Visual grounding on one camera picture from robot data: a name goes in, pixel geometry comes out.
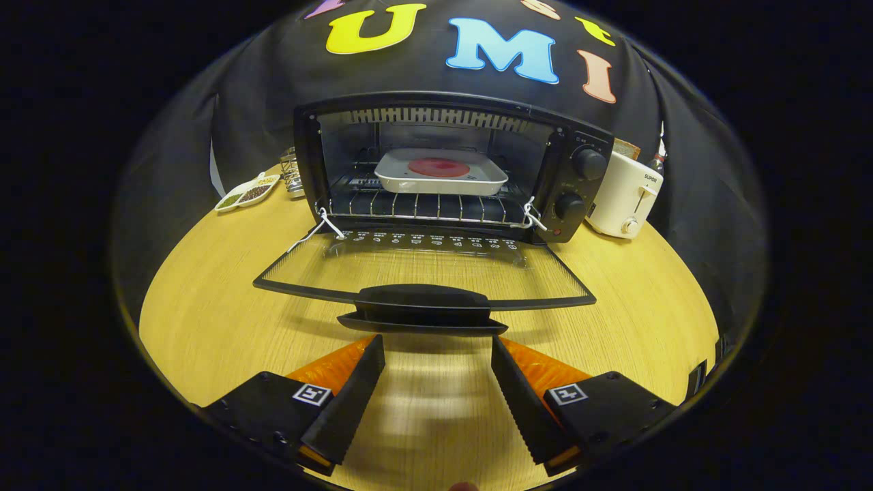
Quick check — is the black backdrop cloth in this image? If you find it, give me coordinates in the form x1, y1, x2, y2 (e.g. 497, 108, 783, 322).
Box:
113, 0, 770, 342

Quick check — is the metal oven wire rack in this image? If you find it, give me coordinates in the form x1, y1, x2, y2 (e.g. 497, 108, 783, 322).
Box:
321, 174, 539, 226

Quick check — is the white bread toaster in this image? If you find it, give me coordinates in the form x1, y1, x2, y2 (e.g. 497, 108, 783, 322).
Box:
585, 150, 664, 239

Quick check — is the pink ham slice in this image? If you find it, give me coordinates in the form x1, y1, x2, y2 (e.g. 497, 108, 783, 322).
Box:
408, 158, 472, 179

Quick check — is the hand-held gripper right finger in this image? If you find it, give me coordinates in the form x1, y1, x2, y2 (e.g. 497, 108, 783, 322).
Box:
490, 336, 679, 478

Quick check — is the black toaster oven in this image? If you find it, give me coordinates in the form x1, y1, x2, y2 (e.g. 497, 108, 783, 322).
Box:
252, 91, 616, 337

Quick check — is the white square plate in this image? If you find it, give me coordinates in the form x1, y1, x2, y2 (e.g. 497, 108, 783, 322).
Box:
374, 148, 509, 197

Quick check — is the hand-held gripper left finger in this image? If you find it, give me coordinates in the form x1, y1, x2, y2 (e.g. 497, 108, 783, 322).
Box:
198, 334, 386, 477

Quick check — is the small black block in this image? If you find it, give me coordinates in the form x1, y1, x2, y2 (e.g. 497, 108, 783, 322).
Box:
685, 358, 710, 403

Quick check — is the white divided bean dish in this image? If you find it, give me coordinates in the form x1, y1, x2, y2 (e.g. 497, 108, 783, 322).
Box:
214, 173, 282, 213

